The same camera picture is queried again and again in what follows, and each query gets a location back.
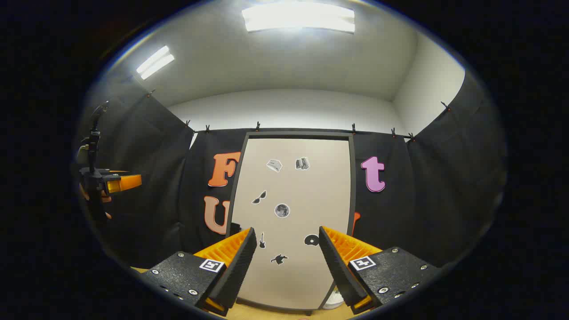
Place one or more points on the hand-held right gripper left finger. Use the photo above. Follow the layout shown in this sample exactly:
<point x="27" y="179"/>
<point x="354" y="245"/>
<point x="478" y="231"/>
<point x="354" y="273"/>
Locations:
<point x="240" y="271"/>

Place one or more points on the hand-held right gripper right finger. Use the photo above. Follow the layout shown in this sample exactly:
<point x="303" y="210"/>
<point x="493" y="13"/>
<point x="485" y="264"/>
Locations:
<point x="340" y="275"/>

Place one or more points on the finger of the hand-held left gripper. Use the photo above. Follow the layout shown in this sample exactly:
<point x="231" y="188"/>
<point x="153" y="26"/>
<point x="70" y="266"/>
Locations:
<point x="129" y="182"/>

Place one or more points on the beige cabinet door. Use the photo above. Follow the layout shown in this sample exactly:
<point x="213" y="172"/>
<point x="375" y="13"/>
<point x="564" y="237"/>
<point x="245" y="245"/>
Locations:
<point x="302" y="191"/>

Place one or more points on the grey cabinet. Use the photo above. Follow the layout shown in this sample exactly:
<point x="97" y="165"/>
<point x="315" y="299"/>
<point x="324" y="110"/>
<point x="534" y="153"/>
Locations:
<point x="302" y="134"/>

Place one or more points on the white ceramic lidded jar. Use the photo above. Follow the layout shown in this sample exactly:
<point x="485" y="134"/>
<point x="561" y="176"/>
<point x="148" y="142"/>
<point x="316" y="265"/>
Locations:
<point x="334" y="303"/>

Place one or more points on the narrow ceiling light panel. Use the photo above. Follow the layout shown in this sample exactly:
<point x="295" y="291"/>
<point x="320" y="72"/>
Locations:
<point x="154" y="63"/>

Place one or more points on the black backdrop cloth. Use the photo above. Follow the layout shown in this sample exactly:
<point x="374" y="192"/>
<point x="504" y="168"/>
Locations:
<point x="444" y="186"/>

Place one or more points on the row of black cloth clips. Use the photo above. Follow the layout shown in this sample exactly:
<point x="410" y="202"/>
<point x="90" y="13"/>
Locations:
<point x="257" y="126"/>

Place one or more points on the large ceiling light panel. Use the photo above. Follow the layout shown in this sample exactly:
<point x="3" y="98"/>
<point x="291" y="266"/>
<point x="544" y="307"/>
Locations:
<point x="298" y="18"/>

